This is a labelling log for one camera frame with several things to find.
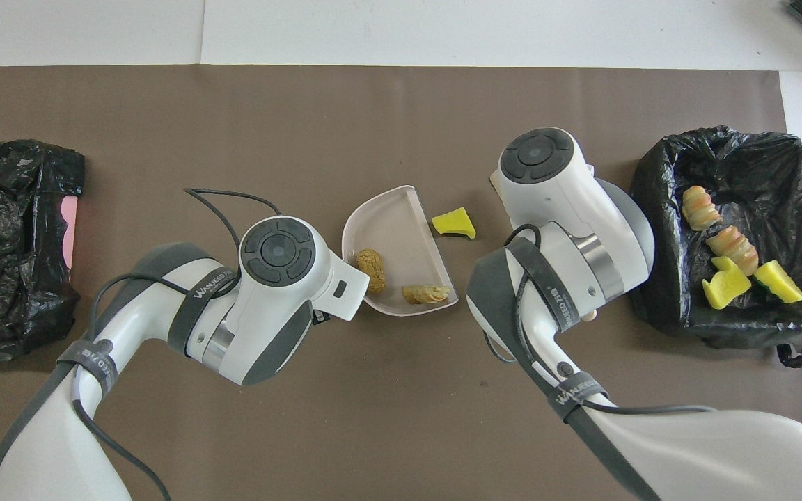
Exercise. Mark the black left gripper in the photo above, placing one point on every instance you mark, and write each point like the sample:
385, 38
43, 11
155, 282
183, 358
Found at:
321, 318

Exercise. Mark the brown fried nugget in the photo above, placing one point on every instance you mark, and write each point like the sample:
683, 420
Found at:
372, 270

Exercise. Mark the striped golden pastry piece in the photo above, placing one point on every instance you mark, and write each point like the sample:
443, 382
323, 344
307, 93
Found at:
429, 293

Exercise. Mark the beige plastic dustpan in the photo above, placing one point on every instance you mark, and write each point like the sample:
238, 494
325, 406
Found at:
394, 229

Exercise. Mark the yellow sponge piece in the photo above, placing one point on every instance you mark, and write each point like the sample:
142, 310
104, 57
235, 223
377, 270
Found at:
777, 282
725, 287
454, 223

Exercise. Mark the pale flaky pastry piece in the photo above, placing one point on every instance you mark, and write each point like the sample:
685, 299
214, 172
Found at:
700, 207

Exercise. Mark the striped croissant piece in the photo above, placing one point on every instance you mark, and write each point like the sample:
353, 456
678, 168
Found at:
734, 249

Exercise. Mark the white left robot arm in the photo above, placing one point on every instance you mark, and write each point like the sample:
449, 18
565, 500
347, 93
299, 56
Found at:
269, 306

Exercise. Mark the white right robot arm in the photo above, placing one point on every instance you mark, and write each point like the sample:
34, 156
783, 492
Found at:
568, 202

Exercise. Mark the pink plastic bin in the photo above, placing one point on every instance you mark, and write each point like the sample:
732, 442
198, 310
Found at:
69, 229

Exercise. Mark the black plastic trash bag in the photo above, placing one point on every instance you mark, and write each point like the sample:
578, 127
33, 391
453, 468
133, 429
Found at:
4, 223
777, 188

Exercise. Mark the brown table mat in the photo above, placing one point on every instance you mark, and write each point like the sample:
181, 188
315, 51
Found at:
408, 417

